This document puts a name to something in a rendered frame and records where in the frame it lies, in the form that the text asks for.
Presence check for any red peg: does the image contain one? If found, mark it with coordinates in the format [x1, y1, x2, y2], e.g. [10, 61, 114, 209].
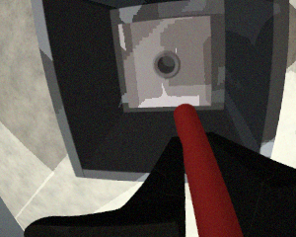
[173, 104, 244, 237]

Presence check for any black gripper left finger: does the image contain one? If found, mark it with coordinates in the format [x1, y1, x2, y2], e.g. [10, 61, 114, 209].
[25, 137, 186, 237]

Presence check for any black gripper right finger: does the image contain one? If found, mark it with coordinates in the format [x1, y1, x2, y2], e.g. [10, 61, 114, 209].
[206, 131, 296, 237]

